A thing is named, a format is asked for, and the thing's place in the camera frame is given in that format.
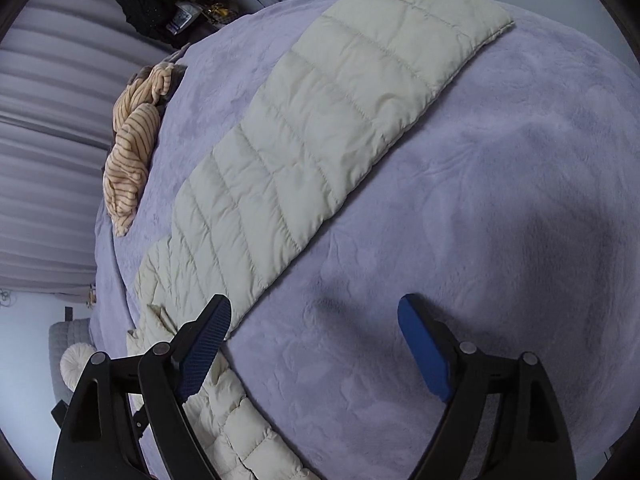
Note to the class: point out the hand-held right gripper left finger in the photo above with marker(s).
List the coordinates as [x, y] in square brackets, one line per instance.
[206, 342]

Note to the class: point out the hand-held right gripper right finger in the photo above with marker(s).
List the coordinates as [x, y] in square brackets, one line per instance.
[424, 345]

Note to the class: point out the cream puffer jacket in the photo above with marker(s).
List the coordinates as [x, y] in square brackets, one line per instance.
[300, 160]

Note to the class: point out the black hanging clothes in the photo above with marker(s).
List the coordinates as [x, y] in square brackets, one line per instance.
[145, 5]

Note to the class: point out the round cream cushion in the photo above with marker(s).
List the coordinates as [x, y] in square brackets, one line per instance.
[75, 362]

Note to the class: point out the grey padded chair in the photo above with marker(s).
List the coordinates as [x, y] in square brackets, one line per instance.
[70, 332]

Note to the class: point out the purple fleece blanket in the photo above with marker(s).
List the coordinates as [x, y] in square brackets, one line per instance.
[475, 210]

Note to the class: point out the beige striped fleece cloth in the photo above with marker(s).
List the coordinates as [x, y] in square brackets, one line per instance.
[130, 160]

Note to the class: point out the pale pleated curtain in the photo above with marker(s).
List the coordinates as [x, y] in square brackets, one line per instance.
[50, 160]

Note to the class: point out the brown knitted cloth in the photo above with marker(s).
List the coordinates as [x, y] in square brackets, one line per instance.
[177, 80]

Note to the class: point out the blue white packet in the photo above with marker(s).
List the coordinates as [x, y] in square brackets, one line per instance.
[183, 17]

